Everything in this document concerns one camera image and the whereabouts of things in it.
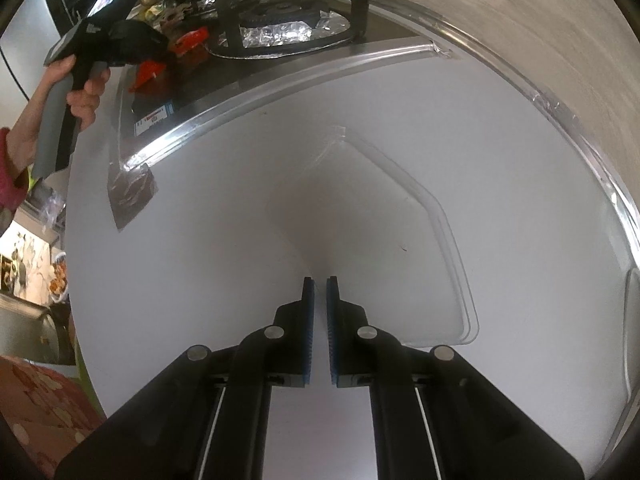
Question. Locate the foil lined gas burner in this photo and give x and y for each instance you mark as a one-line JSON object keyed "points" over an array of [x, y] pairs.
{"points": [[268, 29]]}

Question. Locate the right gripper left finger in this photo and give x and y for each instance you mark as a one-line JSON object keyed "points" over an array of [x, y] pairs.
{"points": [[280, 354]]}

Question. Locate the steel gas stove top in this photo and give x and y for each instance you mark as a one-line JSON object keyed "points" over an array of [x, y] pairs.
{"points": [[202, 90]]}

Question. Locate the dark foil wrapper piece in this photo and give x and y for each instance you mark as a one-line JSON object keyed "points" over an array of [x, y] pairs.
{"points": [[129, 190]]}

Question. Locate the clear flat plastic sheet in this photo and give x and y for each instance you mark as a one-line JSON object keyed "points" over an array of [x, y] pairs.
{"points": [[350, 212]]}

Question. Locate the red snack packet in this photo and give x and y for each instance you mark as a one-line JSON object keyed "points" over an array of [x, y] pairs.
{"points": [[152, 68]]}

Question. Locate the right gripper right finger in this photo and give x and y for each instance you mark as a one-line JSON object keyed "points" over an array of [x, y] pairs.
{"points": [[360, 353]]}

